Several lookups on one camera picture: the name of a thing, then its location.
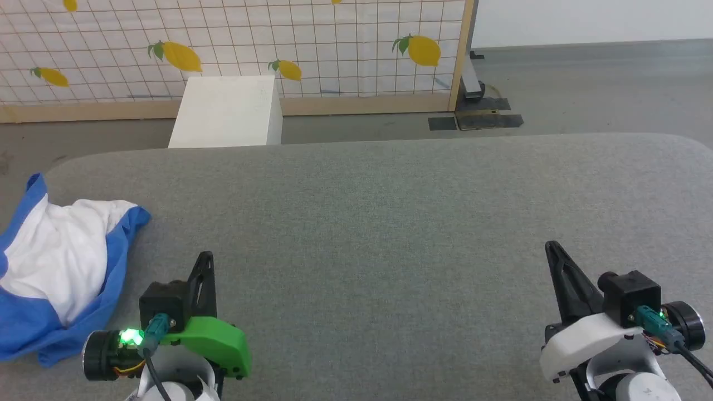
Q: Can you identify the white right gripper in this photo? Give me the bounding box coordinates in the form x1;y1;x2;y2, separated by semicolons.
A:
539;241;706;385

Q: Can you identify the blue and white garment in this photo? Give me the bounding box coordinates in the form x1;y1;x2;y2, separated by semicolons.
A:
0;173;152;368

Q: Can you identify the white board on metal stand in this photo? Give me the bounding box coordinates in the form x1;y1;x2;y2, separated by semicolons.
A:
457;0;713;102

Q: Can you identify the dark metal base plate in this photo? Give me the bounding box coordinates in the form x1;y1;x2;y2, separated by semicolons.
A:
456;99;525;130

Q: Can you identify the grey fabric sofa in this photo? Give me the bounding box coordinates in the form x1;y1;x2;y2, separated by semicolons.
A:
0;133;713;401

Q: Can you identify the white rectangular box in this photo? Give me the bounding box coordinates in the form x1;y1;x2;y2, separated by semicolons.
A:
168;75;284;149

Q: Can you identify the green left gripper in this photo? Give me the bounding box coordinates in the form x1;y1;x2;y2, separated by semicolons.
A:
84;252;252;383

